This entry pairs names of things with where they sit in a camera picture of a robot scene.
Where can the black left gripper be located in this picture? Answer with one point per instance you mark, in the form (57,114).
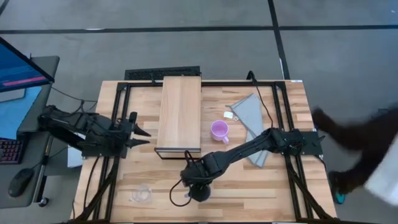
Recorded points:
(126,130)

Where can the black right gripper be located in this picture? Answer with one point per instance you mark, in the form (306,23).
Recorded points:
(196,174)

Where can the pink plastic mug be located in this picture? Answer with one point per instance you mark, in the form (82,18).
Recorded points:
(219,130)

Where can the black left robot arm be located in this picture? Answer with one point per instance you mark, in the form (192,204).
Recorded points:
(81,127)

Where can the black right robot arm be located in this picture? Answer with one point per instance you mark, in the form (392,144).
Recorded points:
(242,149)

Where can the wooden shelf with black legs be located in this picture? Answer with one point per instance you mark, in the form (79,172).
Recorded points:
(179,112)

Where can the clear glass cup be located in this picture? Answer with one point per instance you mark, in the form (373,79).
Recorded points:
(142,193)

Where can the black floor grille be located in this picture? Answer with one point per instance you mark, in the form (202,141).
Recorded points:
(146,73)

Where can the white box under table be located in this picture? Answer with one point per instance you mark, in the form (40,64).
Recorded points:
(74,158)

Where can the grey cloth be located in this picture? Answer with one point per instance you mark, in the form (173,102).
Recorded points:
(250,115)

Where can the dark grey desk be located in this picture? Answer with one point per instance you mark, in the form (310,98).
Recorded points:
(46,93)

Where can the black computer mouse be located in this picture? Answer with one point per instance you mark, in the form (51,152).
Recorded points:
(20,182)

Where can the light blue desk mat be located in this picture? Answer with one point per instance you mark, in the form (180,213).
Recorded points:
(12,115)

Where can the black keyboard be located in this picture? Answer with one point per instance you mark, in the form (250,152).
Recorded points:
(11,151)

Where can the computer monitor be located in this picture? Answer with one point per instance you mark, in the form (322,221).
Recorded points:
(18,68)

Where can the person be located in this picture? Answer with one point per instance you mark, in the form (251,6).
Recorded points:
(357,137)

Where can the black metal table frame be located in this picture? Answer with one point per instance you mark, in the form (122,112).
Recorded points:
(140,84)

